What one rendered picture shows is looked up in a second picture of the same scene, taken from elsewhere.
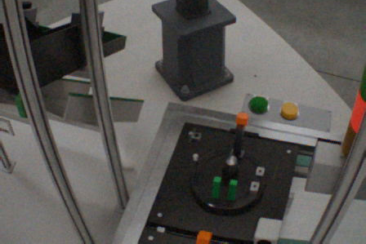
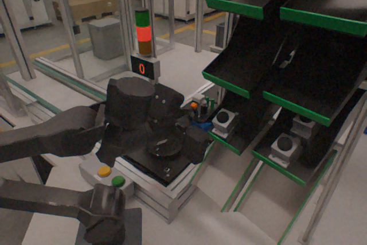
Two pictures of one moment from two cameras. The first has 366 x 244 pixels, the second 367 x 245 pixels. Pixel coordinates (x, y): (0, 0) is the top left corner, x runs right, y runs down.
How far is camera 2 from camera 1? 1.20 m
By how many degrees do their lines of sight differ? 98
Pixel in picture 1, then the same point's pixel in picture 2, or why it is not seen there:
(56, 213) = not seen: hidden behind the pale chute
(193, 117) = (159, 189)
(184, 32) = (136, 209)
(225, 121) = (143, 182)
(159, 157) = (189, 174)
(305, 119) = (99, 164)
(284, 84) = (63, 237)
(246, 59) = not seen: outside the picture
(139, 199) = not seen: hidden behind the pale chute
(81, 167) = (237, 219)
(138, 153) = (195, 217)
